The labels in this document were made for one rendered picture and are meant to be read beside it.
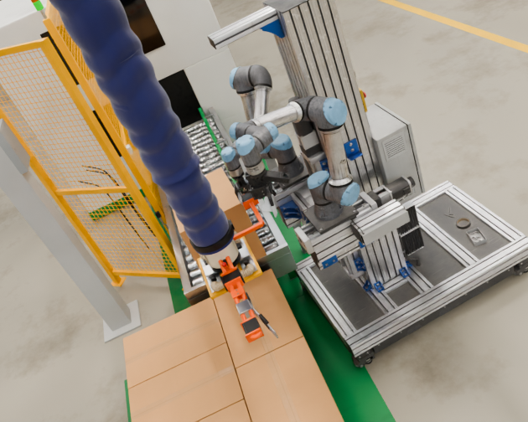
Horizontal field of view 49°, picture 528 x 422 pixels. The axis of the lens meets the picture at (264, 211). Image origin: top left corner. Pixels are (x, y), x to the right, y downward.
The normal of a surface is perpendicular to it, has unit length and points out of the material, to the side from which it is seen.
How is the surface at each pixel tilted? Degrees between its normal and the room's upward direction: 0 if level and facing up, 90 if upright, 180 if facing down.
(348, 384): 0
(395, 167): 90
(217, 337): 0
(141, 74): 102
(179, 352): 0
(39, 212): 90
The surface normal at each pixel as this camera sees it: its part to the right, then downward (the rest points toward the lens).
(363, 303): -0.33, -0.74
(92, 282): 0.27, 0.51
